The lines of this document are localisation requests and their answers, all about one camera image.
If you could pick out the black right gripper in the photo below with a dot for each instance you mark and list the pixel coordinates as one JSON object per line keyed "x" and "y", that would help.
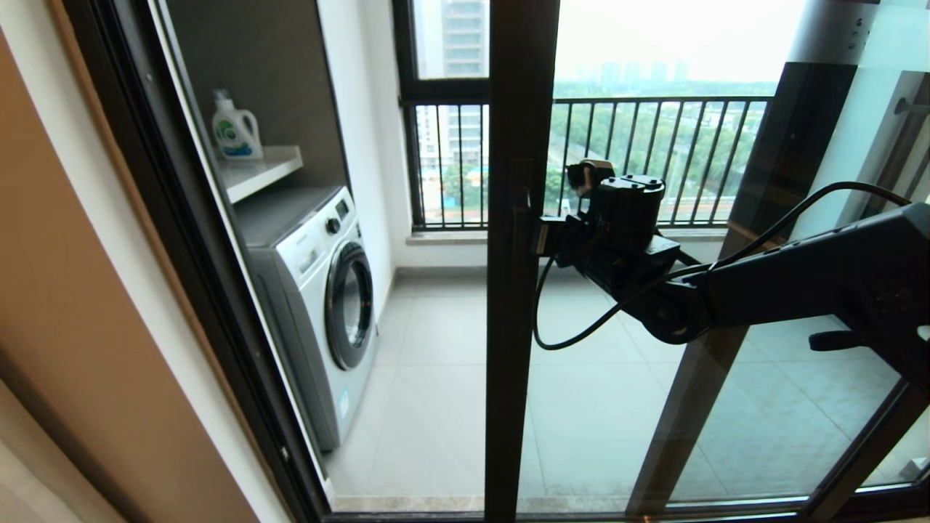
{"x": 628, "y": 225}

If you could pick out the dark brown glass sliding door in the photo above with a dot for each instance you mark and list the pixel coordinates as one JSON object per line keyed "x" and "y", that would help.
{"x": 519, "y": 109}

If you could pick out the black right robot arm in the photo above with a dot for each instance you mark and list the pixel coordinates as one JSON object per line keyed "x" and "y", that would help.
{"x": 821, "y": 276}

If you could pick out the black balcony railing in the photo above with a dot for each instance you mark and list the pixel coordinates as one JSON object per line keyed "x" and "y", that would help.
{"x": 654, "y": 138}

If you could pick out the grey stone window sill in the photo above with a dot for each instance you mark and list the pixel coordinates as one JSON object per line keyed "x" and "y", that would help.
{"x": 697, "y": 234}

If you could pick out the white front-load washing machine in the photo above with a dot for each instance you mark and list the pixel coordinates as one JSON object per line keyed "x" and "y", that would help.
{"x": 312, "y": 305}

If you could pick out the white shelf board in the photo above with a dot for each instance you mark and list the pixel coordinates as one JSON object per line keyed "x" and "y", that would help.
{"x": 260, "y": 173}

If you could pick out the dark brown cabinet niche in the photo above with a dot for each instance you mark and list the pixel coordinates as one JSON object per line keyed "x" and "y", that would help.
{"x": 269, "y": 65}

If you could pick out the white detergent bottle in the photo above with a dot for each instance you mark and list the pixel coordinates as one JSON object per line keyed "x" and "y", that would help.
{"x": 235, "y": 131}

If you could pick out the white curtain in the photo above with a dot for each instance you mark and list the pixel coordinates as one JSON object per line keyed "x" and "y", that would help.
{"x": 36, "y": 479}

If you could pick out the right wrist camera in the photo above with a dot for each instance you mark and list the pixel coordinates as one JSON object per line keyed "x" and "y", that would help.
{"x": 588, "y": 178}

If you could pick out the dark balcony window frame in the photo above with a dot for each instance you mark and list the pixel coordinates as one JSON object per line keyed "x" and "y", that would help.
{"x": 436, "y": 91}

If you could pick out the brown sliding door frame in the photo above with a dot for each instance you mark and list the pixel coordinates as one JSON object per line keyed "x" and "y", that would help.
{"x": 679, "y": 436}

